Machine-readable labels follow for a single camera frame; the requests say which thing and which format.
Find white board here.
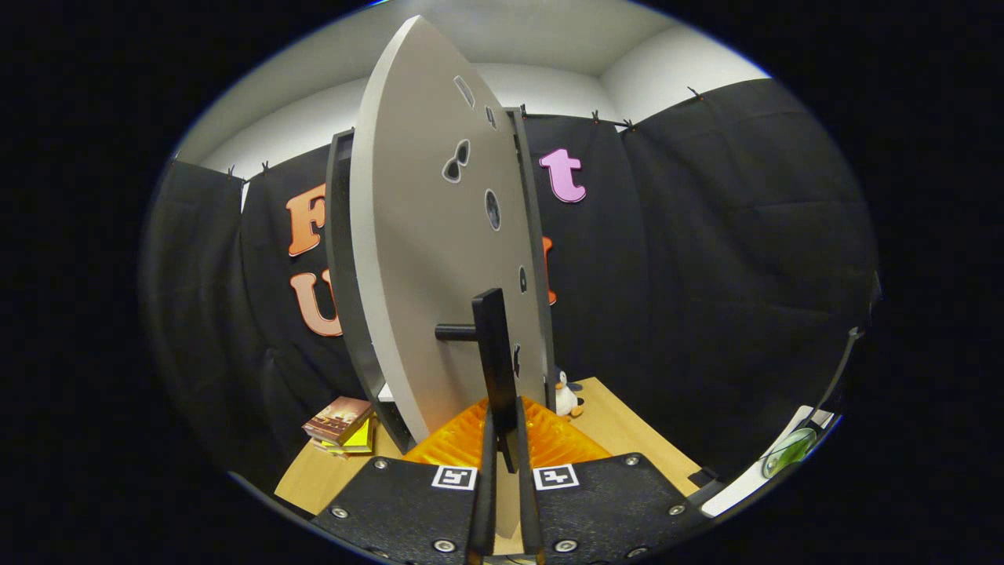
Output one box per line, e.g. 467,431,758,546
700,404,836,519

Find row of black cloth clips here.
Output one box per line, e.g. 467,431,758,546
226,86,703,177

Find brown book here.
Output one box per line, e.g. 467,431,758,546
302,396,373,447

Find dark grey shoe cabinet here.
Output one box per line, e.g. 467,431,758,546
324,108,559,456

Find penguin plush toy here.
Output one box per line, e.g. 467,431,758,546
554,370,585,419

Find beige shoe cabinet door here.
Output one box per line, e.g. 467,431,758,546
349,14,551,542

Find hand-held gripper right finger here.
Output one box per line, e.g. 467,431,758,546
514,396,711,565

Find green round object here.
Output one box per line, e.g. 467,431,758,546
761,428,818,479

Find yellow book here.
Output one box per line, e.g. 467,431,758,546
318,416,377,456

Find black backdrop cloth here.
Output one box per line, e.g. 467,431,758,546
141,78,879,487

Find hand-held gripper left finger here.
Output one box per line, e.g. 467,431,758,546
310,399,499,565

